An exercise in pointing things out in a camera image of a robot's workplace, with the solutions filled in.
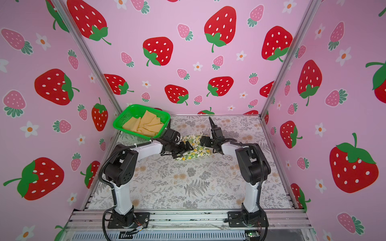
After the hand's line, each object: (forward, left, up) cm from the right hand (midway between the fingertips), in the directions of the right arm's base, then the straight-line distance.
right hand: (202, 141), depth 100 cm
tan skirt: (+13, +42, 0) cm, 44 cm away
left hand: (-8, +8, -1) cm, 11 cm away
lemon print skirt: (+2, +6, -3) cm, 7 cm away
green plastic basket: (+23, +54, +4) cm, 59 cm away
